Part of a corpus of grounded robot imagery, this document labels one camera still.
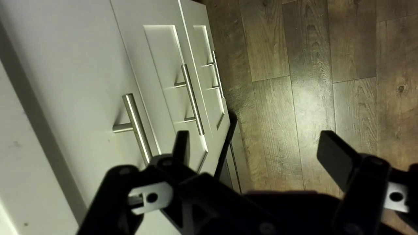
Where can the white drawer cabinet with countertop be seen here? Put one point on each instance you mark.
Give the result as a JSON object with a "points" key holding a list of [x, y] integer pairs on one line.
{"points": [[17, 174]]}

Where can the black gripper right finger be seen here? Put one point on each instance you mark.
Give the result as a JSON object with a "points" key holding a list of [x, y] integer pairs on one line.
{"points": [[366, 187]]}

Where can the white recessed-panel drawer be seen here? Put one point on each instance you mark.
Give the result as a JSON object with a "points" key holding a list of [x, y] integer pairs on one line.
{"points": [[204, 35], [161, 57]]}

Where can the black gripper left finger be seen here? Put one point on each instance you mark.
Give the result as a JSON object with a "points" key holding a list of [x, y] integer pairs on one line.
{"points": [[200, 204]]}

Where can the flat-front white cabinet drawer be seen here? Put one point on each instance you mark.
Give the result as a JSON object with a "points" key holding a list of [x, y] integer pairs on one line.
{"points": [[78, 79]]}

